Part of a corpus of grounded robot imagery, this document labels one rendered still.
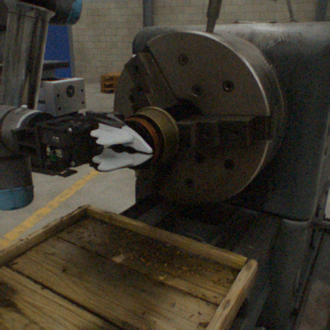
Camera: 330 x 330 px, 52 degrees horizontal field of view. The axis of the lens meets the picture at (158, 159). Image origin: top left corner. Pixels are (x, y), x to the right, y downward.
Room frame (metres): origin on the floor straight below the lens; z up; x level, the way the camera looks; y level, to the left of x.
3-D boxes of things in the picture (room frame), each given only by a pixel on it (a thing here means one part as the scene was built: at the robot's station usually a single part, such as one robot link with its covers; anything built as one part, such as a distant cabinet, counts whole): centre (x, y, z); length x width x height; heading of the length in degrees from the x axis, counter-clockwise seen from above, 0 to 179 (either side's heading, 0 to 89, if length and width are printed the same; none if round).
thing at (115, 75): (8.91, 0.91, 0.22); 1.25 x 0.86 x 0.44; 166
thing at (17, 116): (0.54, 0.21, 1.08); 0.08 x 0.05 x 0.08; 147
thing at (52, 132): (0.49, 0.15, 1.08); 0.12 x 0.09 x 0.08; 57
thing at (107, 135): (0.44, 0.06, 1.09); 0.09 x 0.06 x 0.03; 57
